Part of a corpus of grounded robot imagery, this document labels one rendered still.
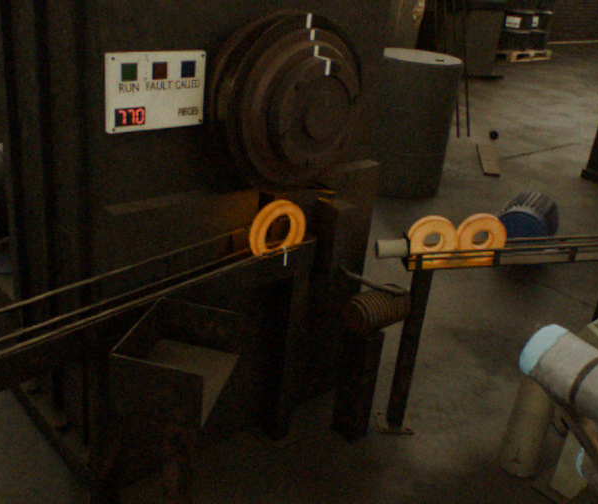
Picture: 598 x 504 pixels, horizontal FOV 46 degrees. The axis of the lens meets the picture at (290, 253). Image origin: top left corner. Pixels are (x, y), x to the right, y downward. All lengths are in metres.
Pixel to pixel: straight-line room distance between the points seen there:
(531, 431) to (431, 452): 0.34
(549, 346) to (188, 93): 1.02
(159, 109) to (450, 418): 1.54
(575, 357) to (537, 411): 0.96
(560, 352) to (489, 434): 1.26
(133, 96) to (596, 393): 1.16
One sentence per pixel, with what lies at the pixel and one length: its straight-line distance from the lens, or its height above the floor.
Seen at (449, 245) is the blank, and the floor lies 0.70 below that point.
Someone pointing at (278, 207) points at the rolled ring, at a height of 0.84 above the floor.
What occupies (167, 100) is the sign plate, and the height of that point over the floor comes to 1.13.
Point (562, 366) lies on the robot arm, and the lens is 1.40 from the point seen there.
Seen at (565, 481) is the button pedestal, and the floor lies 0.06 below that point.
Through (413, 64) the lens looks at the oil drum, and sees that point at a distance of 4.50.
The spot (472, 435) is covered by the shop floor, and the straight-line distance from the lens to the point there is 2.60.
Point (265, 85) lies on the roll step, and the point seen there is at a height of 1.19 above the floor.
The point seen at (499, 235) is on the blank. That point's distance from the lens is 2.27.
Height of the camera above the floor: 1.53
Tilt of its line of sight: 25 degrees down
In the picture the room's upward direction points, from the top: 6 degrees clockwise
